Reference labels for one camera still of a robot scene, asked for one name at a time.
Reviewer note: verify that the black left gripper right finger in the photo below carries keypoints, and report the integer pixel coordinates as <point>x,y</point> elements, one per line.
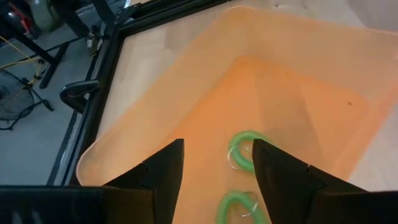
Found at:
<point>280,180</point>

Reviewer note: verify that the pale green container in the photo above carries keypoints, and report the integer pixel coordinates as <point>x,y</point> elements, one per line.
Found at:
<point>43,14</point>

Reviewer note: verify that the black stand legs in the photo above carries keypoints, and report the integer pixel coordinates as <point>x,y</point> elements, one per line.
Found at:
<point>53,62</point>

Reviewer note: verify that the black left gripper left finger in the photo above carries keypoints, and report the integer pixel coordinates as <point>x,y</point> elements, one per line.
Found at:
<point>161,174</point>

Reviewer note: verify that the black floor fan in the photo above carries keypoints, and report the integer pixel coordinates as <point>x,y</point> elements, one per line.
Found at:
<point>15,99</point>

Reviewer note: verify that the black table frame rail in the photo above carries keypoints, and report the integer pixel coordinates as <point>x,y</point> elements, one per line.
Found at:
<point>107,62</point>

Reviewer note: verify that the orange translucent plastic bin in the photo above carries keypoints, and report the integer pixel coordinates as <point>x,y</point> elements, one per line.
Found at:
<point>280,77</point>

